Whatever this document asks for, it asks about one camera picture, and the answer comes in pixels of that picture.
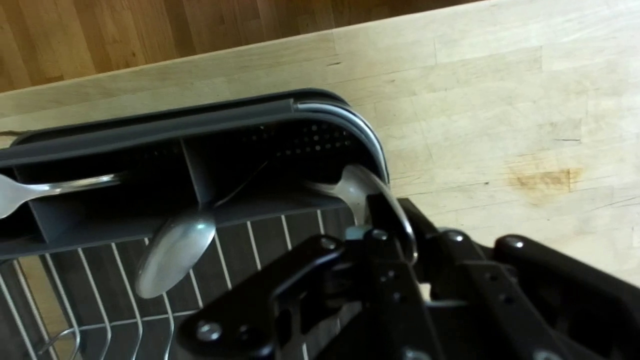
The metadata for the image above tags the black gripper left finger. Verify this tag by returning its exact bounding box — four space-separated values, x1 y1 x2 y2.
176 192 443 360

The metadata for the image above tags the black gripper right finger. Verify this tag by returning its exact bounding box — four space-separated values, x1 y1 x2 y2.
398 199 640 360

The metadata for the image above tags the steel wire dish rack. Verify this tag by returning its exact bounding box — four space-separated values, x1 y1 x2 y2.
0 89 422 360

